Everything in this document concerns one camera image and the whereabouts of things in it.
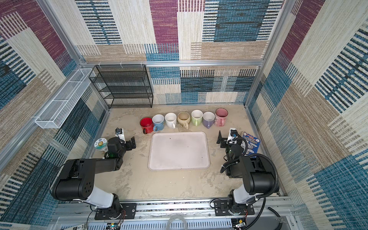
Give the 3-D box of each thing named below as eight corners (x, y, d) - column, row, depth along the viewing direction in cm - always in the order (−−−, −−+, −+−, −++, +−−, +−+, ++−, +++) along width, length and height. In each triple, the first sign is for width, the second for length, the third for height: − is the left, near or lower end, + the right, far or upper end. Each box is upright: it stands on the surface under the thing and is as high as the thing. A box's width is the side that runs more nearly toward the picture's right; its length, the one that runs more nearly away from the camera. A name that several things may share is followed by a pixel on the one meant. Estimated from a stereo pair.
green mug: (191, 130, 106) (192, 121, 98) (191, 118, 114) (191, 109, 105) (202, 130, 106) (203, 121, 98) (201, 118, 113) (202, 109, 105)
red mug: (146, 136, 104) (143, 129, 97) (139, 128, 108) (136, 121, 102) (156, 129, 107) (154, 122, 101) (150, 122, 112) (148, 114, 105)
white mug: (165, 132, 105) (163, 124, 98) (166, 120, 113) (165, 112, 105) (176, 132, 105) (175, 124, 98) (176, 120, 112) (176, 112, 105)
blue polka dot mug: (153, 134, 104) (150, 126, 97) (155, 122, 111) (152, 114, 104) (164, 134, 104) (162, 126, 97) (165, 122, 111) (164, 114, 104)
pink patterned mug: (215, 130, 106) (217, 121, 97) (213, 117, 114) (215, 107, 106) (227, 130, 106) (230, 121, 97) (224, 117, 114) (227, 107, 106)
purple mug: (203, 130, 107) (204, 123, 100) (202, 118, 114) (202, 111, 107) (214, 130, 106) (216, 123, 100) (212, 118, 114) (214, 111, 107)
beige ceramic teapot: (176, 129, 107) (175, 121, 100) (179, 119, 114) (179, 110, 106) (187, 131, 106) (187, 123, 98) (190, 120, 112) (190, 112, 105)
